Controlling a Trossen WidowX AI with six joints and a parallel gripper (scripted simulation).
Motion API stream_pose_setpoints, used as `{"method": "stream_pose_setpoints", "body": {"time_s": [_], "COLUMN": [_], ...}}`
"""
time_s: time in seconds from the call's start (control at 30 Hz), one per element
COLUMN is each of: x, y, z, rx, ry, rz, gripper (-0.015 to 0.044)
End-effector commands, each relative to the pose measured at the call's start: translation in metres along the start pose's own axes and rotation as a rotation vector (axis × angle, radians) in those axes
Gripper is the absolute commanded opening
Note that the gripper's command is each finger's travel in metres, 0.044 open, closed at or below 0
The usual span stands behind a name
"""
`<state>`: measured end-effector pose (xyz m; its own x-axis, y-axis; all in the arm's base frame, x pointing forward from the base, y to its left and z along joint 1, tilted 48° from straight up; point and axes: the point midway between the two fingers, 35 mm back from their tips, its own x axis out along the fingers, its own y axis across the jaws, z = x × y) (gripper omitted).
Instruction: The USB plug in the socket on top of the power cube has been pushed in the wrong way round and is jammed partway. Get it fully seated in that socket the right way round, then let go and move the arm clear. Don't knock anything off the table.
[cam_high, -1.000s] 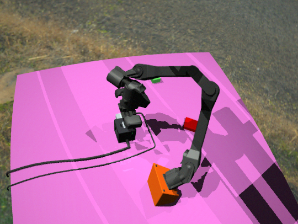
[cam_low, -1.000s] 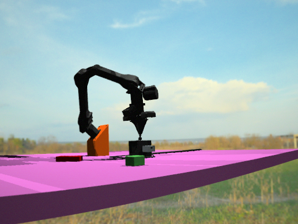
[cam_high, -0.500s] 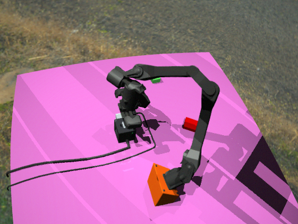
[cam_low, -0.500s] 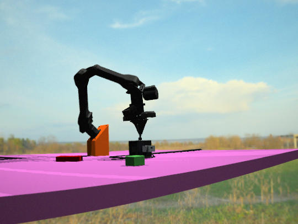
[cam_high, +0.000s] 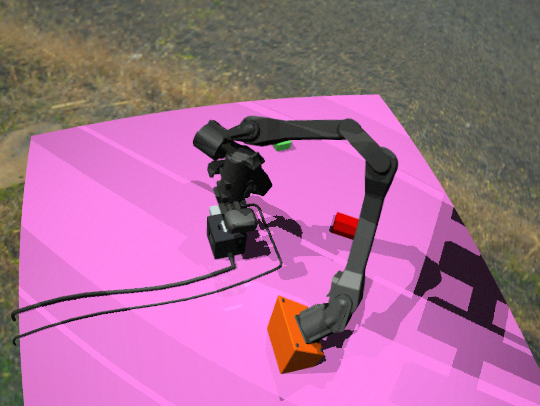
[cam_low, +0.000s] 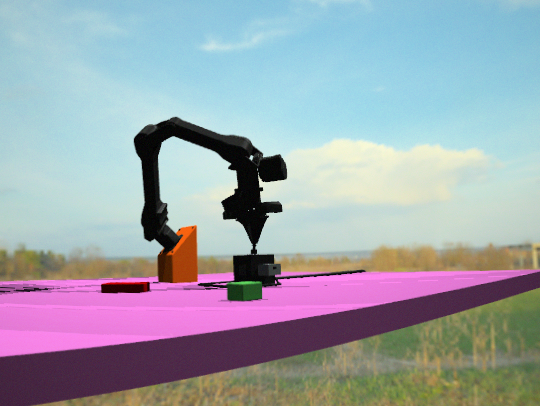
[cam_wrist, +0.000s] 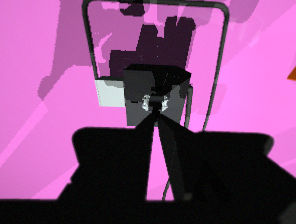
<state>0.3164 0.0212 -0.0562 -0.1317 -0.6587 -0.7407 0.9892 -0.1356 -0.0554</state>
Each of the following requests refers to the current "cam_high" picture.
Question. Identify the green rectangular block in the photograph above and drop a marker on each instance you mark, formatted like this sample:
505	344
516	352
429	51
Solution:
283	146

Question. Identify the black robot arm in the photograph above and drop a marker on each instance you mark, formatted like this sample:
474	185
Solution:
319	320

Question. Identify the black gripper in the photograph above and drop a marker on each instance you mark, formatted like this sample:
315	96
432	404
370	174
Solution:
232	204

